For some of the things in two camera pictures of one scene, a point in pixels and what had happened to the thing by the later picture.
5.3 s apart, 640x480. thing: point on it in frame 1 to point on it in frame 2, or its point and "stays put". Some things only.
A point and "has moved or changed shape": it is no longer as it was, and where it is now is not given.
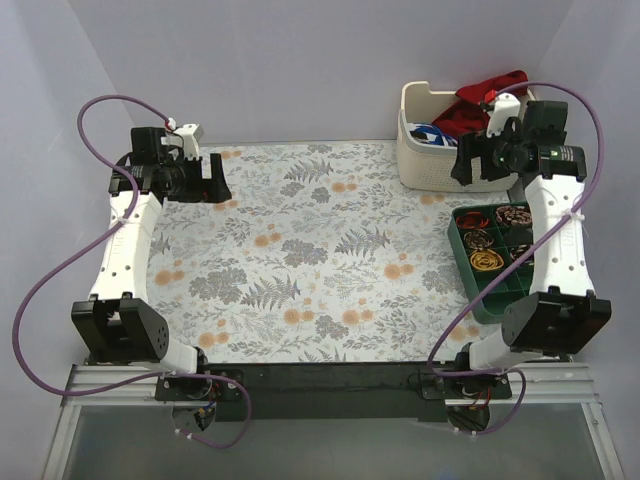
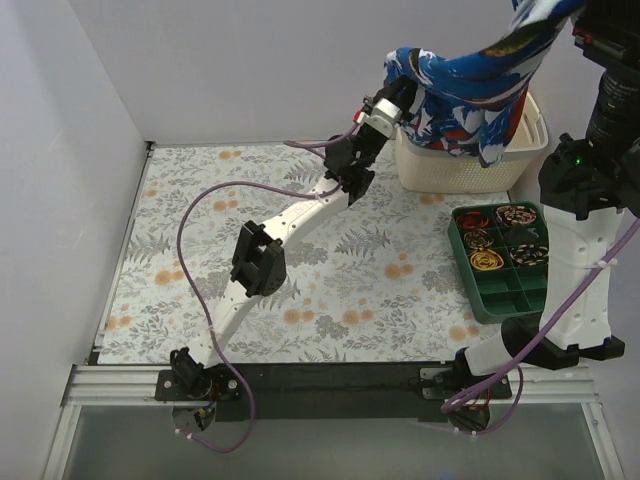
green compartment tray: x=487 y=239 stays put
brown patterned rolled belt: x=515 y=215 stays put
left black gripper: x=201 y=179 to x=405 y=93
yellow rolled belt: x=484 y=259 stays put
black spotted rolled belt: x=518 y=250 stays put
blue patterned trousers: x=431 y=134 has moved or changed shape
